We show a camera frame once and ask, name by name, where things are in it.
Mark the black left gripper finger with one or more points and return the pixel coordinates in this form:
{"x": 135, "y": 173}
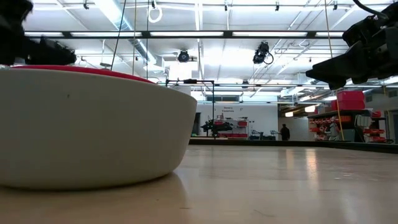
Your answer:
{"x": 53, "y": 53}

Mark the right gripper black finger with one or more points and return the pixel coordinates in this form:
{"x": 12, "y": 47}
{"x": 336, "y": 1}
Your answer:
{"x": 362, "y": 79}
{"x": 335, "y": 70}

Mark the large white bowl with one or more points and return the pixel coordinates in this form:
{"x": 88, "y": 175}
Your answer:
{"x": 87, "y": 130}

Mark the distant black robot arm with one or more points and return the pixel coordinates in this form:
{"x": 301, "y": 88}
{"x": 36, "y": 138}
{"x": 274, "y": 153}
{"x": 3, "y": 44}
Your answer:
{"x": 216, "y": 127}

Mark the shelf with red bins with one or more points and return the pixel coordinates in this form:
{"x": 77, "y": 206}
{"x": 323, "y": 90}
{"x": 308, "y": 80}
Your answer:
{"x": 345, "y": 126}

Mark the red storage bins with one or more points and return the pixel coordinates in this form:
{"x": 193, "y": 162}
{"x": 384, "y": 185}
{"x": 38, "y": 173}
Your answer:
{"x": 348, "y": 100}

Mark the person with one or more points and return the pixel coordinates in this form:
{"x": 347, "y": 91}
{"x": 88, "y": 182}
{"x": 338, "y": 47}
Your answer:
{"x": 285, "y": 133}

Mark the black table edge rail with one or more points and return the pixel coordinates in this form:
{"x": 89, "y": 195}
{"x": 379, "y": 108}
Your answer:
{"x": 326, "y": 144}

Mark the silver ceiling duct pipe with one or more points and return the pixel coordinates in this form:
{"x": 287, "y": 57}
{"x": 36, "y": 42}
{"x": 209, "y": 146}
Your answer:
{"x": 124, "y": 21}

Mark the round black ceiling camera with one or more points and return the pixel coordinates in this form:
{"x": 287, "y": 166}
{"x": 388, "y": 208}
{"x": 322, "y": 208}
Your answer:
{"x": 183, "y": 56}

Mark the black overhead frame bar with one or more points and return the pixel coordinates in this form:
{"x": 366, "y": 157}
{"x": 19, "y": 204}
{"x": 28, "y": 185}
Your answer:
{"x": 186, "y": 34}

